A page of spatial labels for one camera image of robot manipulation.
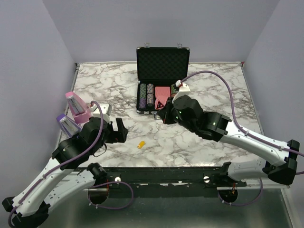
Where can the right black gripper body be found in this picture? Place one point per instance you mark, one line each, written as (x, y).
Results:
(169, 117)

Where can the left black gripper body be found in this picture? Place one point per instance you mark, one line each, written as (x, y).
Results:
(111, 136)

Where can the yellow key tag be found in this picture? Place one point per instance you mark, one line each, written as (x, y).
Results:
(141, 144)

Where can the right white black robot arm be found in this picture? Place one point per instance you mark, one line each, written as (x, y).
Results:
(277, 159)

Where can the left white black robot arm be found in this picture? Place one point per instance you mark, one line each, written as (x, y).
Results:
(32, 206)

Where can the black triangle dealer button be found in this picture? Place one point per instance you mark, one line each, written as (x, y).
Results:
(158, 105)

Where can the pink playing card deck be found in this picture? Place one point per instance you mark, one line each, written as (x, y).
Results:
(162, 91)

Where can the purple poker chip stack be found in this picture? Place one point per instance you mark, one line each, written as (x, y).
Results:
(142, 103)

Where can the grey poker chip stack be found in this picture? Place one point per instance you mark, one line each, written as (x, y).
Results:
(150, 95)

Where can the green poker chip stack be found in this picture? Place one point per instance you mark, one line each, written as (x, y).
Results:
(143, 91)

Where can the pink metronome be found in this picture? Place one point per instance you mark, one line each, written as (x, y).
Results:
(80, 110)

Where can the purple metronome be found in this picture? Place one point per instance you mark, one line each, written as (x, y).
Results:
(68, 125)

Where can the black poker chip case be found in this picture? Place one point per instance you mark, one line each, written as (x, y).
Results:
(160, 66)

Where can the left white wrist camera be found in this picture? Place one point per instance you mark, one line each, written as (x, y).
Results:
(106, 111)

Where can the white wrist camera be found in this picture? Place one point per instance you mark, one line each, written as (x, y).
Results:
(181, 89)
(106, 111)

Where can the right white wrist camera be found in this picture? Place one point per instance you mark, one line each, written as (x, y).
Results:
(181, 89)

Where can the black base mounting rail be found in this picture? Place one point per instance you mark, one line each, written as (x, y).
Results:
(164, 182)

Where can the aluminium extrusion frame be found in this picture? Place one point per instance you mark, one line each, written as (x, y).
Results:
(259, 204)

